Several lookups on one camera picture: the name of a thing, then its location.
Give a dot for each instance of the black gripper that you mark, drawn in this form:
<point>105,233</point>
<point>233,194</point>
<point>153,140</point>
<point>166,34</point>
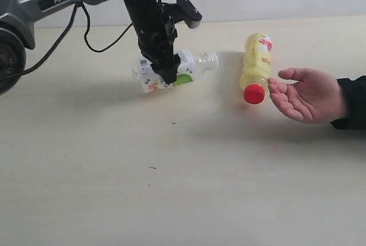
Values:
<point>156,34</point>

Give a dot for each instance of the clear bottle white cartoon label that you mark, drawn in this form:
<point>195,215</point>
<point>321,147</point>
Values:
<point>193,66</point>

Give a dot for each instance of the yellow bottle red cap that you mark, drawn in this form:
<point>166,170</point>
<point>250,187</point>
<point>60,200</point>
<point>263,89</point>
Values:
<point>256,68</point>

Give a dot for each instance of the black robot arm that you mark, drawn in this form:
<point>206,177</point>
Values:
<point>18,18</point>

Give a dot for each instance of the black sleeved forearm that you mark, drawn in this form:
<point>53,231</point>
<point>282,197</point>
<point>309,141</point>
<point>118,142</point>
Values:
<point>354,93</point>

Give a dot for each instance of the person's open hand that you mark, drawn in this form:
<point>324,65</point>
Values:
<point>308,96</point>

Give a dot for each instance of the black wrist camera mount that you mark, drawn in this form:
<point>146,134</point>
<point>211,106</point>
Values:
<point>184,11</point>

